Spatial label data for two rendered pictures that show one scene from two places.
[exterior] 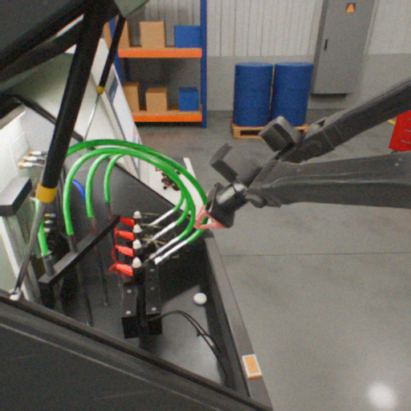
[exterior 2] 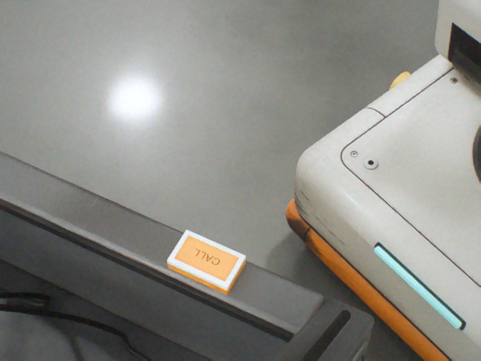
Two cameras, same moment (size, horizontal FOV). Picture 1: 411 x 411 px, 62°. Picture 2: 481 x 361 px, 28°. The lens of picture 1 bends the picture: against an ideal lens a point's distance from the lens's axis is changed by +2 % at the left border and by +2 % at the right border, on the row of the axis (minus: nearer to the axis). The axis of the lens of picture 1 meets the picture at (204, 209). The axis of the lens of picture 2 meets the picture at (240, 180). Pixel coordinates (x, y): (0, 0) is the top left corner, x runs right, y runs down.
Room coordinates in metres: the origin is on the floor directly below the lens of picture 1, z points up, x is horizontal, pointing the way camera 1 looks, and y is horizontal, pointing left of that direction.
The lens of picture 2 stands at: (0.27, 0.15, 1.57)
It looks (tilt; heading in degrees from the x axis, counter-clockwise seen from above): 56 degrees down; 307
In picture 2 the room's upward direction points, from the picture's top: 1 degrees counter-clockwise
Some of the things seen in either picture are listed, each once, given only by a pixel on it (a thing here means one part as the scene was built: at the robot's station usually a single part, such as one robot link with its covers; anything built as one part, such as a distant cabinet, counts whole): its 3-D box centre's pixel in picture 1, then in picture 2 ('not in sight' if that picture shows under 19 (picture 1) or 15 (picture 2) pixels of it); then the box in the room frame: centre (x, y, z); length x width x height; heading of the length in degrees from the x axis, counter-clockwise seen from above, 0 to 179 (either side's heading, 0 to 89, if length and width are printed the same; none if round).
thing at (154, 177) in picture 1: (173, 189); not in sight; (1.39, 0.14, 0.97); 0.70 x 0.22 x 0.03; 10
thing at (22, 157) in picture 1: (38, 192); not in sight; (0.87, 0.47, 1.20); 0.13 x 0.03 x 0.31; 10
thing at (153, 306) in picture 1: (143, 290); not in sight; (0.79, 0.19, 0.91); 0.34 x 0.10 x 0.15; 10
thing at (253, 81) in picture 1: (270, 99); not in sight; (5.63, -1.05, 0.51); 1.20 x 0.85 x 1.02; 90
